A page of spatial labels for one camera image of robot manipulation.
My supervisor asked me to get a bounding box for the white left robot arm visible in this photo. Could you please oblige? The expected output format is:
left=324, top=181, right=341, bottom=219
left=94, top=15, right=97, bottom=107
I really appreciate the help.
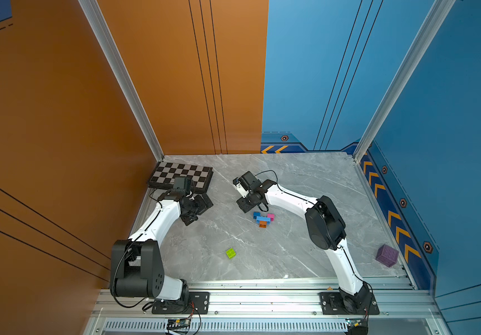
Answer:
left=109, top=193, right=213, bottom=305

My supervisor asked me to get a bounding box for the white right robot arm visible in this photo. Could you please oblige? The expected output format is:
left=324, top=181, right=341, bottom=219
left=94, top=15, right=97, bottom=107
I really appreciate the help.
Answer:
left=235, top=181, right=376, bottom=317

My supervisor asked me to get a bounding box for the lime yellow lego brick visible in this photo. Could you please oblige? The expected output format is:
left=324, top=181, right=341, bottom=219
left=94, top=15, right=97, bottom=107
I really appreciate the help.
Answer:
left=226, top=248, right=236, bottom=259

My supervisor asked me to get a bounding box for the black white checkerboard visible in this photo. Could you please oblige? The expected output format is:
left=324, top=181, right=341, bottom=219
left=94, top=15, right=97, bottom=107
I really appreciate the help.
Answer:
left=148, top=161, right=213, bottom=194

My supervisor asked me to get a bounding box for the left circuit board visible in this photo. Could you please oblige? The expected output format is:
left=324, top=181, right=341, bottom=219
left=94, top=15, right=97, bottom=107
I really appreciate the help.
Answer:
left=166, top=318, right=192, bottom=334

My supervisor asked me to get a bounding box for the circuit board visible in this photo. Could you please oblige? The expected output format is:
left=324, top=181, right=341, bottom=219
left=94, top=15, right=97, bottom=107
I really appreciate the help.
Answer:
left=346, top=320, right=369, bottom=335
left=166, top=318, right=192, bottom=334

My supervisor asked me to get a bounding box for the purple cube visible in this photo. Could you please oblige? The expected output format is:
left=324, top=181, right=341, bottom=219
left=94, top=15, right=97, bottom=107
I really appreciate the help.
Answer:
left=375, top=244, right=399, bottom=267

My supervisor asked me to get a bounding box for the right circuit board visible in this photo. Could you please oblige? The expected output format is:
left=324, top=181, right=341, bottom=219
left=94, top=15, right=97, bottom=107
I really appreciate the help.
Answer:
left=346, top=320, right=369, bottom=335

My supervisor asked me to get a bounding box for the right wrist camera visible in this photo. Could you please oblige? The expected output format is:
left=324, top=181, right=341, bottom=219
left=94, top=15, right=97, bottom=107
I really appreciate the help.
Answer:
left=233, top=171, right=262, bottom=198

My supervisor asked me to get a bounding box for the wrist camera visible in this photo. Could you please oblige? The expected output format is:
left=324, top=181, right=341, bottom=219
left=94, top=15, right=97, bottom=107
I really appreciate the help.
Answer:
left=157, top=177, right=193, bottom=202
left=233, top=171, right=262, bottom=198

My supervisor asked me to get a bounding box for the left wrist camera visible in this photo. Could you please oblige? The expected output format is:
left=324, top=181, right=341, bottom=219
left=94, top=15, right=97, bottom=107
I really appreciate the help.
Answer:
left=157, top=177, right=193, bottom=202

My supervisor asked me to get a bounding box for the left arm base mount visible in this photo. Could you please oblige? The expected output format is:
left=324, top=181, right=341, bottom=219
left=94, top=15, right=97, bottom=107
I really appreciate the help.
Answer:
left=151, top=292, right=210, bottom=315

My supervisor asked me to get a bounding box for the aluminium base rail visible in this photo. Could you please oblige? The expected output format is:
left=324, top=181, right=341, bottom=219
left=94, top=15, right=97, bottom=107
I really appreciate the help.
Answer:
left=83, top=276, right=451, bottom=334

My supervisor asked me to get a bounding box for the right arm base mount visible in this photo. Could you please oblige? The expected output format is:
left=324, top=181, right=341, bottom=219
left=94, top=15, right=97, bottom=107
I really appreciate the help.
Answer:
left=319, top=291, right=380, bottom=317

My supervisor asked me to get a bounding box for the aluminium corner post left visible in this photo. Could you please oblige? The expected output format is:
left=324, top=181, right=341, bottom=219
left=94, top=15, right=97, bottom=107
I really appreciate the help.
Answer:
left=78, top=0, right=164, bottom=162

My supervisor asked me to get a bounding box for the aluminium corner post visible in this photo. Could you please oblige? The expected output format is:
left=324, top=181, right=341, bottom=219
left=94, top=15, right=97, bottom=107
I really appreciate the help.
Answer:
left=78, top=0, right=164, bottom=162
left=353, top=0, right=455, bottom=163

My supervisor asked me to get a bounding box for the aluminium corner post right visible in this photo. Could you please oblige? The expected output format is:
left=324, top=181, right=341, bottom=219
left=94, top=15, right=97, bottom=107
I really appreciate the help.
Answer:
left=353, top=0, right=455, bottom=163

